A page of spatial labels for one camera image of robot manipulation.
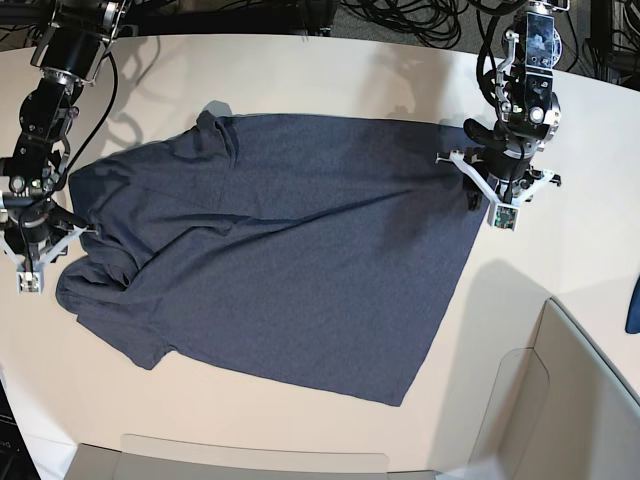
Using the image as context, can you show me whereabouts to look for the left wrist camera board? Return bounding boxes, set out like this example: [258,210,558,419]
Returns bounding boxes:
[488,203,520,231]

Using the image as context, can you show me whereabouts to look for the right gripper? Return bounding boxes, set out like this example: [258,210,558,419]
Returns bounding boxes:
[1,204,98,279]

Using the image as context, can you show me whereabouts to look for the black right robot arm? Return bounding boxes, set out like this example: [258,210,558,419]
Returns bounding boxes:
[1,1,131,293]

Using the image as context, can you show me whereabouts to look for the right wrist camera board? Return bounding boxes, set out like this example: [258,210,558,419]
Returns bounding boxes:
[16,271,44,294]

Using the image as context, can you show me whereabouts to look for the grey cardboard box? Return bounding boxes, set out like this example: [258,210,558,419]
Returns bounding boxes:
[67,299,639,479]

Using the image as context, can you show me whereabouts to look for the black cable bundle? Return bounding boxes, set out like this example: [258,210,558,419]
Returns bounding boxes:
[339,0,640,94]

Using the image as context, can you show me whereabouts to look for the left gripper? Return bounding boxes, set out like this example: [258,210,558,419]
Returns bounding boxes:
[436,142,561,212]

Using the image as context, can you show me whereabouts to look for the blue cloth at right edge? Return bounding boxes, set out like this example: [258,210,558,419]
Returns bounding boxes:
[625,278,640,335]

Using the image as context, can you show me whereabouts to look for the black device lower left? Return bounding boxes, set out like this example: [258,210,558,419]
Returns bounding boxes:
[0,387,40,480]

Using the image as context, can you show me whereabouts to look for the dark blue t-shirt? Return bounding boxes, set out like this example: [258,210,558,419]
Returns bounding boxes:
[56,112,483,407]

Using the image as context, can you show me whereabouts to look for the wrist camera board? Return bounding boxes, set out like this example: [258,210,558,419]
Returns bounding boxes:
[16,271,44,294]
[488,203,520,231]

